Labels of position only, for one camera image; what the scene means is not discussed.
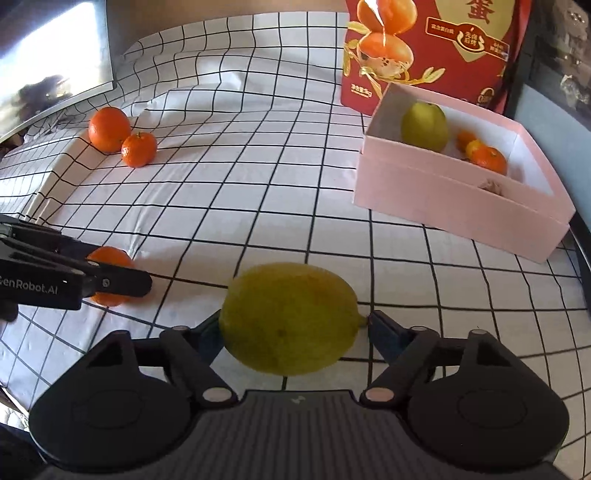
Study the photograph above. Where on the green pear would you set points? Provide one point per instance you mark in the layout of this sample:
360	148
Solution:
425	127

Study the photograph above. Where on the black framed monitor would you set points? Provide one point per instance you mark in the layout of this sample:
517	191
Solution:
554	69

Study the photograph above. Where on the white black-checked cloth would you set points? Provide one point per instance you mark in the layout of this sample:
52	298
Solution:
277	184

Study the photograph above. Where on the yellow-green lemon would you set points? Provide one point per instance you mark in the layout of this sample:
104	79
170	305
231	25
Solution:
288	318

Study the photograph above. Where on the glossy framed picture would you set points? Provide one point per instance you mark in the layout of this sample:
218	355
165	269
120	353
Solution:
51	60

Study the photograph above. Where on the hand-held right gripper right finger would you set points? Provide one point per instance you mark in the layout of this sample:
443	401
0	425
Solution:
381	330

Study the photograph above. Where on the small yellow-orange tangerine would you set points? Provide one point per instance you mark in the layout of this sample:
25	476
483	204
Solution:
473	147

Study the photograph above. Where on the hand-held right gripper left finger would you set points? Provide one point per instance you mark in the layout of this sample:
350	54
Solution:
213	333

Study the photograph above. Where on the red snack bag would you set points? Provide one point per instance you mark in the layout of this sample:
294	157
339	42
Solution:
438	46

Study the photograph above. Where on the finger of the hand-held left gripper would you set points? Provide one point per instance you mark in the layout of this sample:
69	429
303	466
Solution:
41	237
122	282

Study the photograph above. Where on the pink cardboard box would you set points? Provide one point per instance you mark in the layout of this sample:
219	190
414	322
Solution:
438	203

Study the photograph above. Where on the large orange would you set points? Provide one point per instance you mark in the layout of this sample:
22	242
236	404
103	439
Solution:
109	128

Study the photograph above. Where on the small brown lump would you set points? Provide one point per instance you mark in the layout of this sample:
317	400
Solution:
490	187

